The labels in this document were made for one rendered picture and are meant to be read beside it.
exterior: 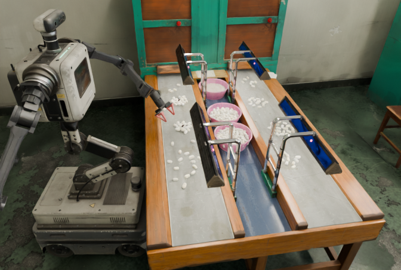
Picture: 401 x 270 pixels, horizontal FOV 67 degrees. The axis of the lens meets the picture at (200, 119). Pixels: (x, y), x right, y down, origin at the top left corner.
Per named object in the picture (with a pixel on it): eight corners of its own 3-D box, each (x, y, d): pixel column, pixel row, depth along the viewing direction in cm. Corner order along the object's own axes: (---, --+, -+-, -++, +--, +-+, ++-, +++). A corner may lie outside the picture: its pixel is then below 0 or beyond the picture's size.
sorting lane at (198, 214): (172, 249, 144) (172, 246, 143) (157, 78, 291) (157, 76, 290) (234, 241, 148) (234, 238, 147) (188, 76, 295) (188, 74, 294)
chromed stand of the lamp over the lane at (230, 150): (203, 206, 171) (205, 144, 145) (198, 180, 187) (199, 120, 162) (236, 202, 173) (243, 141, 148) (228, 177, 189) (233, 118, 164)
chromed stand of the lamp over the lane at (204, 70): (184, 113, 250) (183, 62, 225) (181, 100, 266) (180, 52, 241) (206, 111, 252) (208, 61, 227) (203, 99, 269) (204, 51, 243)
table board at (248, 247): (149, 273, 148) (146, 254, 139) (149, 269, 150) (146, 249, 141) (376, 240, 165) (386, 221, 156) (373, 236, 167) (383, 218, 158)
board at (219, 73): (193, 79, 280) (193, 78, 280) (191, 72, 293) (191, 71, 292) (227, 77, 285) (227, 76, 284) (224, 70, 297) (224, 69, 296)
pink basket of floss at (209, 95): (216, 105, 261) (216, 95, 255) (192, 95, 274) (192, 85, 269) (233, 93, 278) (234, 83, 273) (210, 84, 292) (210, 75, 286)
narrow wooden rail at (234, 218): (233, 248, 152) (234, 235, 145) (188, 82, 299) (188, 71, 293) (243, 247, 152) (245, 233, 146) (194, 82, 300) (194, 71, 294)
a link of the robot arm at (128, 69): (118, 70, 225) (125, 58, 223) (125, 73, 229) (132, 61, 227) (139, 97, 195) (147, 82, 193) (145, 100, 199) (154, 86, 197)
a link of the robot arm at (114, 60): (114, 65, 231) (121, 54, 229) (127, 74, 228) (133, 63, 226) (71, 53, 189) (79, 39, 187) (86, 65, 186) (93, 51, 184)
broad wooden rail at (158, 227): (149, 268, 150) (146, 247, 140) (145, 91, 298) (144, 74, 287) (173, 265, 152) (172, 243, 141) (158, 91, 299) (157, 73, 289)
